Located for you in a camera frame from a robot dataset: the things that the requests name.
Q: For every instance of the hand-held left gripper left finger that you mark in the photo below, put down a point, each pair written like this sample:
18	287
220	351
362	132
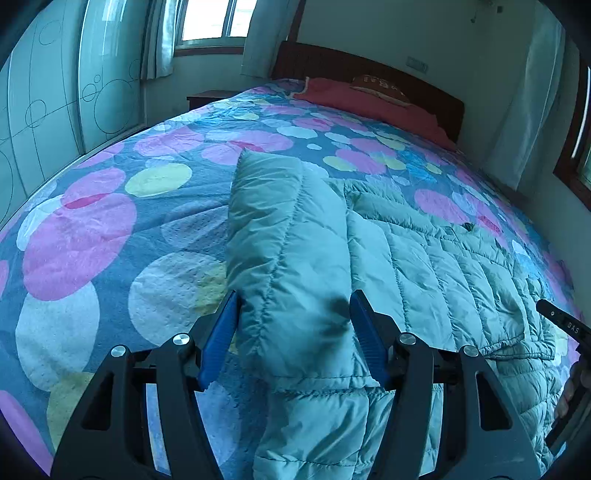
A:
219	341

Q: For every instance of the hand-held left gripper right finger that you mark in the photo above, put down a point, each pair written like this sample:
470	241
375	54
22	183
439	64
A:
369	341

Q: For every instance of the teal quilted down jacket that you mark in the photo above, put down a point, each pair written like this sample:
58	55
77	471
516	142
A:
300	258

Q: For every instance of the person's right hand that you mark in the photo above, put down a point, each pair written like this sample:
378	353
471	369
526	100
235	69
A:
568	392

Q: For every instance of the circle-patterned bedspread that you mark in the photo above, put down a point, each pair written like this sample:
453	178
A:
92	258

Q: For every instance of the long white curtain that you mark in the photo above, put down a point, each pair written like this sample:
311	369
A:
531	115

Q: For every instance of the red pillow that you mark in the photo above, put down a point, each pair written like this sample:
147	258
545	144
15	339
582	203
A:
341	99

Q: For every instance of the wooden nightstand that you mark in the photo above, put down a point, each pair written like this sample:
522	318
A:
210	98

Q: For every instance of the brown printed cushion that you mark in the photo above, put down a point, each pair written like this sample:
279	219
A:
383	87

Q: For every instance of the dark wooden headboard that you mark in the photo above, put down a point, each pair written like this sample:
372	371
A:
323	62

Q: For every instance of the wardrobe with circle-patterned doors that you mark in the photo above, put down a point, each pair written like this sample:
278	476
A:
55	92

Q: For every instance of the short white window curtain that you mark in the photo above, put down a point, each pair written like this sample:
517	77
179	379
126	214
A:
272	37
161	46

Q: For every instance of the wood-framed window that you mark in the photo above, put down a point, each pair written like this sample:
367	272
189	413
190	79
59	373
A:
207	18

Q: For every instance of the wooden window frame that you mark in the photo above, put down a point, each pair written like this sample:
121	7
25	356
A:
572	175

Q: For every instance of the white wall switch plate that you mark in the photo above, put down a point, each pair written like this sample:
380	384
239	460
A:
417	64

